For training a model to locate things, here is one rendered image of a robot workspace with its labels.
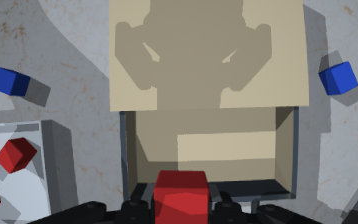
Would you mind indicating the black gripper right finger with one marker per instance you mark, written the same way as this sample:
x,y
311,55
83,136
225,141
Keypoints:
x,y
225,211

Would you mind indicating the light grey square tray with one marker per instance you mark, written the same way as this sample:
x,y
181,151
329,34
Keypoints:
x,y
22,193

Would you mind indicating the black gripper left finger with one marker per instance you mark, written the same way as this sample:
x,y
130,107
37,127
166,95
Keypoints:
x,y
135,211

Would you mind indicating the blue block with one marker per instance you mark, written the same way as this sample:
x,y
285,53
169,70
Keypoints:
x,y
13,83
338,79

